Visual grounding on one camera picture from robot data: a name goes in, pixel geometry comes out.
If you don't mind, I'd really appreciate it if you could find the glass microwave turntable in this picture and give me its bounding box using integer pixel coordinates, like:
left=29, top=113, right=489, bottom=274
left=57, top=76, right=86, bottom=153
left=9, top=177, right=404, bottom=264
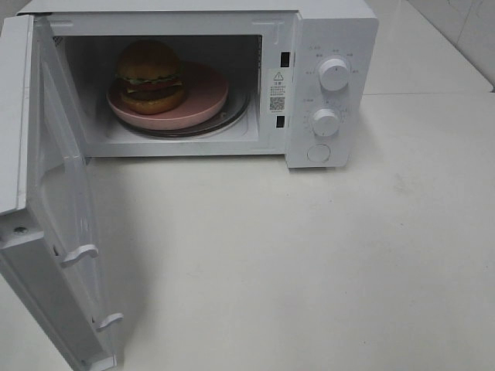
left=116, top=87, right=250, bottom=139

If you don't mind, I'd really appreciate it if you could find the white microwave oven body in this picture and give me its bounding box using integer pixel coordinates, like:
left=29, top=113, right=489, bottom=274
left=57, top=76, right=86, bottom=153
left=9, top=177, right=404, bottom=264
left=21, top=1, right=379, bottom=168

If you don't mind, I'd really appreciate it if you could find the upper white round knob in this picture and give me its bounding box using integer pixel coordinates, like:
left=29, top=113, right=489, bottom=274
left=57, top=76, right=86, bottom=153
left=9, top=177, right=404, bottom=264
left=317, top=56, right=350, bottom=92

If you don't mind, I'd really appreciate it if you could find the burger with lettuce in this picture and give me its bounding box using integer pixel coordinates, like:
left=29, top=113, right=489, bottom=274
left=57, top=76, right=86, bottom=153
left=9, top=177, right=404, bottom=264
left=116, top=39, right=186, bottom=115

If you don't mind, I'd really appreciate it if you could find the round white door button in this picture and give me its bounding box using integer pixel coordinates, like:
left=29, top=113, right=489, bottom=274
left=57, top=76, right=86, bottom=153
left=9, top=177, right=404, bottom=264
left=307, top=144, right=331, bottom=163

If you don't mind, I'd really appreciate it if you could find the white microwave door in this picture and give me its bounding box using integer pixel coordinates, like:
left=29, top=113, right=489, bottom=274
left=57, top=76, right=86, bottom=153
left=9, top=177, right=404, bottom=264
left=1, top=15, right=122, bottom=370

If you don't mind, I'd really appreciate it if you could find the pink round plate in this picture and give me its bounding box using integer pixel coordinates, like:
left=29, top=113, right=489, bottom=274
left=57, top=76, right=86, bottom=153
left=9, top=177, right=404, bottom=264
left=107, top=61, right=229, bottom=131

